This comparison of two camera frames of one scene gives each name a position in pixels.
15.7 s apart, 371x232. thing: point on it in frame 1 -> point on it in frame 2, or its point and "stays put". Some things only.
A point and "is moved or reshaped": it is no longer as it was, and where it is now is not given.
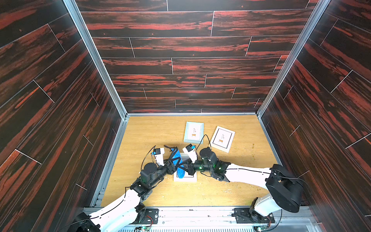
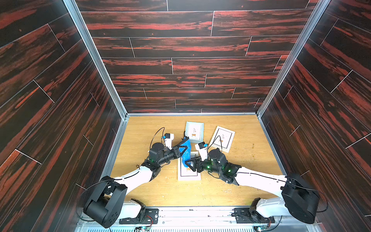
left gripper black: x=169 y=168 -> x=175 y=152
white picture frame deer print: x=222 y=139 stays put
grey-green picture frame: x=193 y=132 stays put
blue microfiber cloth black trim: x=178 y=162 is moved or reshaped
